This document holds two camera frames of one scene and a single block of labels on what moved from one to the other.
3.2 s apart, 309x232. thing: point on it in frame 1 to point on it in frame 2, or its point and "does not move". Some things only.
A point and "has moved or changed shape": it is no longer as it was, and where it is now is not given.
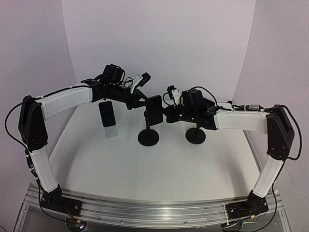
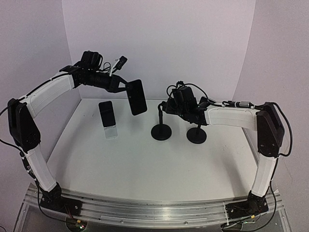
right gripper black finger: [166, 111] to [163, 104]
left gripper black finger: [139, 94] to [119, 79]
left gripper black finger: [135, 103] to [128, 87]
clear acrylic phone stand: [110, 132] does not move
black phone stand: [148, 137] to [161, 132]
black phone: [154, 107] has moved or changed shape
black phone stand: [195, 135] does not move
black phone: [107, 113] does not move
